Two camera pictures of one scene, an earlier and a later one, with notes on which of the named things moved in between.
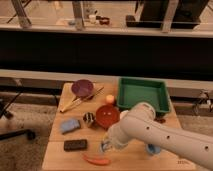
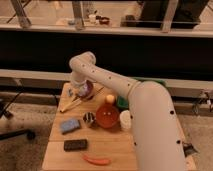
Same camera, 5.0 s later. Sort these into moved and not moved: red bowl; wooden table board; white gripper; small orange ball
Moved: white gripper
Not moved: red bowl; small orange ball; wooden table board
